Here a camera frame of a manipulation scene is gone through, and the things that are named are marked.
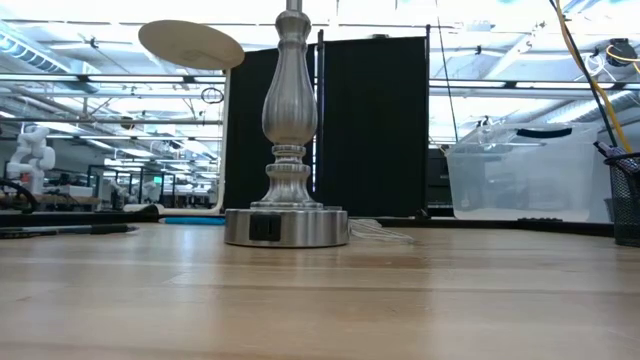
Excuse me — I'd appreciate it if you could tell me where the silver metal lamp base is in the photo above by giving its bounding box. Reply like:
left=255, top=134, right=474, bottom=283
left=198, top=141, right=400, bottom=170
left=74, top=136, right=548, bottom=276
left=223, top=0, right=350, bottom=249

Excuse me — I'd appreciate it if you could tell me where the black fabric divider panel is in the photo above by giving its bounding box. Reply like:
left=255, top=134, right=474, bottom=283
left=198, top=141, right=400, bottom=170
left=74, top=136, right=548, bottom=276
left=316, top=23, right=432, bottom=218
left=223, top=43, right=318, bottom=215

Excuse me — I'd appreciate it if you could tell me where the black equipment cabinet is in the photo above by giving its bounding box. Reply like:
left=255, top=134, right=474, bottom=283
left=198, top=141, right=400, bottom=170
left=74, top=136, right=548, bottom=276
left=427, top=146, right=454, bottom=217

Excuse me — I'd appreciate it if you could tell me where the blue marker pen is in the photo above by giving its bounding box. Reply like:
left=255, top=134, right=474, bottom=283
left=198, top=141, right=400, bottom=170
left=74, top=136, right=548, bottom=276
left=163, top=215, right=227, bottom=227

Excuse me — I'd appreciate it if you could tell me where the beige round disc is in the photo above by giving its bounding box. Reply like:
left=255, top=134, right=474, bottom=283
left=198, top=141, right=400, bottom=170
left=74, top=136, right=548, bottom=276
left=138, top=19, right=246, bottom=72

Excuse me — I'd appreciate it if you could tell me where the clear plastic storage bin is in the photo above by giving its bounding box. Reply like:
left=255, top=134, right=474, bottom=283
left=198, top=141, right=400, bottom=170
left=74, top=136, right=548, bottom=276
left=443, top=122, right=601, bottom=224

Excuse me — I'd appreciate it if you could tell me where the black marker pen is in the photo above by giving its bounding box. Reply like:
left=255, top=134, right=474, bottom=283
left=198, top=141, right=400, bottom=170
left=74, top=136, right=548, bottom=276
left=0, top=223, right=140, bottom=240

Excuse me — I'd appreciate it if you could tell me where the black mesh pen cup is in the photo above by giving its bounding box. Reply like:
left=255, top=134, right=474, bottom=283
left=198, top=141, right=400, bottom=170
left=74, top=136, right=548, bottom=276
left=602, top=151, right=640, bottom=248

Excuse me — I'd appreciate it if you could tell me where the black round ceiling device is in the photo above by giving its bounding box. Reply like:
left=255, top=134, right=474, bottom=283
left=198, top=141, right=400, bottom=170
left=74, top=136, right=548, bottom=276
left=605, top=37, right=640, bottom=68

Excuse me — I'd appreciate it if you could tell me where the clear lamp power cord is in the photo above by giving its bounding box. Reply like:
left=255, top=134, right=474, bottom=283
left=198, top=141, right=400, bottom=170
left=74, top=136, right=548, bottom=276
left=347, top=217, right=416, bottom=246

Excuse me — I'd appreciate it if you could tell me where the thin black hanging cable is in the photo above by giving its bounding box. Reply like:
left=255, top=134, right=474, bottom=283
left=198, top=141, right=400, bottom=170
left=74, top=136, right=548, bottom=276
left=435, top=0, right=459, bottom=146

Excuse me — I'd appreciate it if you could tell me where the black metal table frame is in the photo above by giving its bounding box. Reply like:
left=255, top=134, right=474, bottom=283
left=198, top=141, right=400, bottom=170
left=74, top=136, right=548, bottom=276
left=0, top=209, right=616, bottom=238

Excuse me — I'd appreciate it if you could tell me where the black curved hose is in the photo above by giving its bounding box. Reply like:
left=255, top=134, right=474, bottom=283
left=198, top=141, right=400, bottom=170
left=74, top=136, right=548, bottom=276
left=0, top=178, right=38, bottom=215

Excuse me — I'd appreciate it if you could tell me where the thick black cable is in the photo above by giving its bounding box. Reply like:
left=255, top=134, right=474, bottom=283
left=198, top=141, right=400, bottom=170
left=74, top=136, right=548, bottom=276
left=547, top=0, right=619, bottom=149

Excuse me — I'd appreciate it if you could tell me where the thick yellow cable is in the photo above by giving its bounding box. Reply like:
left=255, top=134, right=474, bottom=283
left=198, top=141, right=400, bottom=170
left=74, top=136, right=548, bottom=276
left=553, top=0, right=635, bottom=154

